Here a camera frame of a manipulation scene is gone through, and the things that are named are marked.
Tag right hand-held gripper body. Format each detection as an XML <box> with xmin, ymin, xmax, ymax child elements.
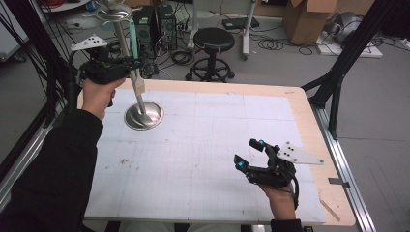
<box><xmin>243</xmin><ymin>140</ymin><xmax>325</xmax><ymax>190</ymax></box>

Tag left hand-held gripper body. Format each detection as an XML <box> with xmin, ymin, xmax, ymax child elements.
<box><xmin>70</xmin><ymin>33</ymin><xmax>133</xmax><ymax>85</ymax></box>

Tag person's left hand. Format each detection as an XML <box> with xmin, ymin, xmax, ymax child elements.
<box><xmin>80</xmin><ymin>76</ymin><xmax>127</xmax><ymax>122</ymax></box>

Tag person's right hand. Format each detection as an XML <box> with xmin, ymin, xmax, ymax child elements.
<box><xmin>257</xmin><ymin>182</ymin><xmax>298</xmax><ymax>221</ymax></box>

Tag green circuit board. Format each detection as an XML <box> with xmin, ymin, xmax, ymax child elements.
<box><xmin>140</xmin><ymin>62</ymin><xmax>161</xmax><ymax>80</ymax></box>

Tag black computer tower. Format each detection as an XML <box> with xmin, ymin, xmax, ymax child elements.
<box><xmin>156</xmin><ymin>4</ymin><xmax>178</xmax><ymax>51</ymax></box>
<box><xmin>133</xmin><ymin>6</ymin><xmax>157</xmax><ymax>45</ymax></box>

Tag white grid mat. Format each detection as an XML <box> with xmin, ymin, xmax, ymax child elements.
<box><xmin>84</xmin><ymin>88</ymin><xmax>327</xmax><ymax>225</ymax></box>

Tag thin wooden stick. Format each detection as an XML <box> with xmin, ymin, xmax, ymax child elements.
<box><xmin>318</xmin><ymin>198</ymin><xmax>341</xmax><ymax>223</ymax></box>

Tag round white table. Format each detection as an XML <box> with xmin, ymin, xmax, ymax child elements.
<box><xmin>40</xmin><ymin>0</ymin><xmax>93</xmax><ymax>14</ymax></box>

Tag black round stool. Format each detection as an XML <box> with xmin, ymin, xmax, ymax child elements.
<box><xmin>185</xmin><ymin>27</ymin><xmax>236</xmax><ymax>83</ymax></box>

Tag black flat device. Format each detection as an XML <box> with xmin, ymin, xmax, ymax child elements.
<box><xmin>221</xmin><ymin>16</ymin><xmax>260</xmax><ymax>31</ymax></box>

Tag large cardboard box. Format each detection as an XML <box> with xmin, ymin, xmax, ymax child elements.
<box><xmin>283</xmin><ymin>0</ymin><xmax>340</xmax><ymax>46</ymax></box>

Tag white flat board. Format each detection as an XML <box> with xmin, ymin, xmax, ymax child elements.
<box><xmin>314</xmin><ymin>32</ymin><xmax>385</xmax><ymax>60</ymax></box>

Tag grey rounded device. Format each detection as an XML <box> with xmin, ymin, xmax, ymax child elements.
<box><xmin>324</xmin><ymin>11</ymin><xmax>365</xmax><ymax>45</ymax></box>

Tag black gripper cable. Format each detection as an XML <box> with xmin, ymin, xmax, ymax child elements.
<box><xmin>289</xmin><ymin>173</ymin><xmax>302</xmax><ymax>211</ymax></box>

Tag black coiled floor cable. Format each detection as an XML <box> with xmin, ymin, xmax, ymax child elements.
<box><xmin>169</xmin><ymin>48</ymin><xmax>195</xmax><ymax>67</ymax></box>
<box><xmin>256</xmin><ymin>38</ymin><xmax>285</xmax><ymax>52</ymax></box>

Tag grey metal bracket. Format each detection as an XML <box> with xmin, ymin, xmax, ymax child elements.
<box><xmin>328</xmin><ymin>177</ymin><xmax>351</xmax><ymax>189</ymax></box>

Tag aluminium rail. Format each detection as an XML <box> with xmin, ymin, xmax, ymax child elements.
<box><xmin>0</xmin><ymin>124</ymin><xmax>54</xmax><ymax>212</ymax></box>
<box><xmin>310</xmin><ymin>105</ymin><xmax>377</xmax><ymax>232</ymax></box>

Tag black frame with cables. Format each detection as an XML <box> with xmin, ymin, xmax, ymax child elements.
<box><xmin>0</xmin><ymin>0</ymin><xmax>76</xmax><ymax>122</ymax></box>

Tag red cable bundle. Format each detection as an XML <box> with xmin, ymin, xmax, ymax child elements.
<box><xmin>42</xmin><ymin>0</ymin><xmax>66</xmax><ymax>8</ymax></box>

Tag white frame desk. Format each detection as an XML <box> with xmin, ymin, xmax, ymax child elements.
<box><xmin>188</xmin><ymin>0</ymin><xmax>259</xmax><ymax>62</ymax></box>

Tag black metal frame strut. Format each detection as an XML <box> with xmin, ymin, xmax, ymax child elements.
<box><xmin>301</xmin><ymin>0</ymin><xmax>410</xmax><ymax>140</ymax></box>

